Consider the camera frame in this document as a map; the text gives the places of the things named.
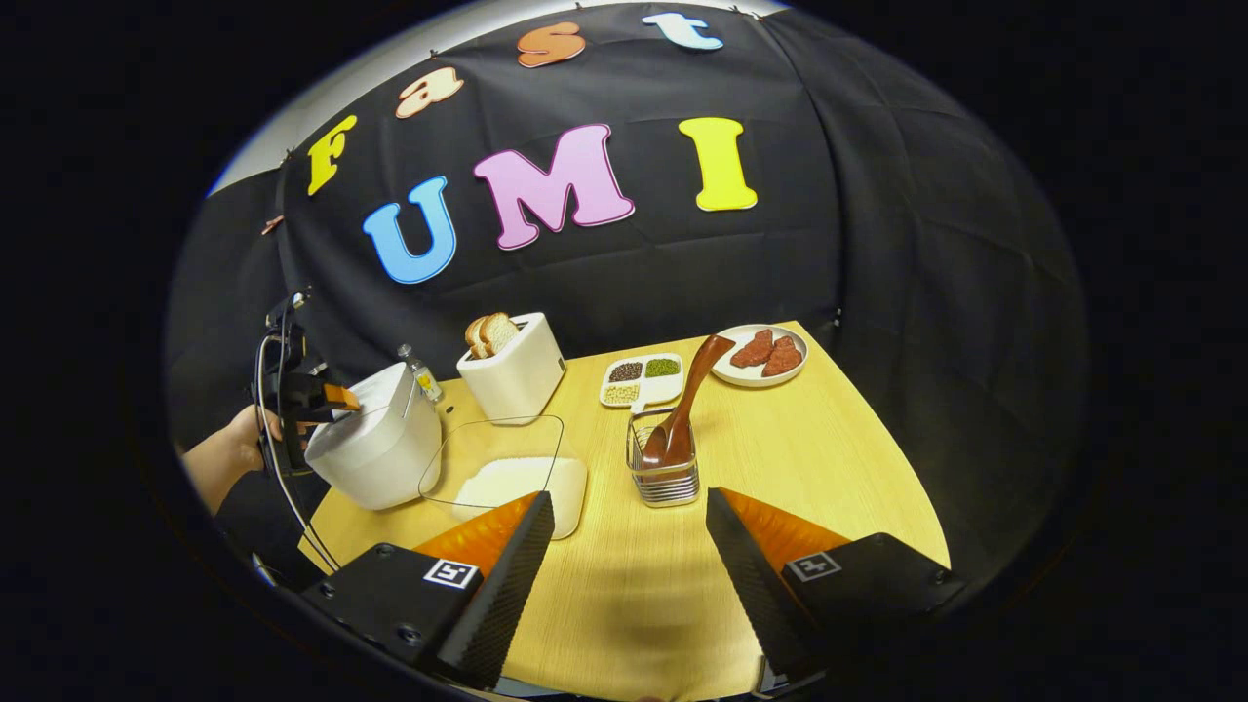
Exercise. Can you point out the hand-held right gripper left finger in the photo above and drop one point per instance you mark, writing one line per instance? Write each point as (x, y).
(507, 585)

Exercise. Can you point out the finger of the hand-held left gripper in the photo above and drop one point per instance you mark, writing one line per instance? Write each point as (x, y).
(341, 397)

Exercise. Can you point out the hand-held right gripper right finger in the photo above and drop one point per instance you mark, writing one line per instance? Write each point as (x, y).
(756, 595)

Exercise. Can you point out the white rice cooker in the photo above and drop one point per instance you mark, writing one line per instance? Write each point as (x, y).
(375, 448)

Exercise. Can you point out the brown wooden spoon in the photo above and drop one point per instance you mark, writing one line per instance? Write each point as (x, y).
(682, 409)

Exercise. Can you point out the small glass bottle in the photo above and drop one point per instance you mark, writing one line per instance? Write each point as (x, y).
(424, 380)

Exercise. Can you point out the toasted bread slice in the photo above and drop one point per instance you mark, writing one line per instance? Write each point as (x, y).
(499, 333)
(474, 336)

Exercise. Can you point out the copper cloth clip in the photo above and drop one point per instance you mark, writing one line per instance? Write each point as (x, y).
(272, 224)

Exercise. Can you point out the white toaster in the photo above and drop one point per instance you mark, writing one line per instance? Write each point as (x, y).
(517, 380)

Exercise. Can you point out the white round plate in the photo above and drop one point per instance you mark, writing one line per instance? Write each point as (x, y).
(726, 372)

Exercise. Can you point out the white divided bean dish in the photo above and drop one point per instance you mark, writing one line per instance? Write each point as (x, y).
(639, 385)

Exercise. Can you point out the red meat slice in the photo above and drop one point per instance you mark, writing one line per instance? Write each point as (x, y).
(782, 357)
(753, 349)

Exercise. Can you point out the black backdrop cloth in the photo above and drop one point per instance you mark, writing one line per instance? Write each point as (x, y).
(877, 244)

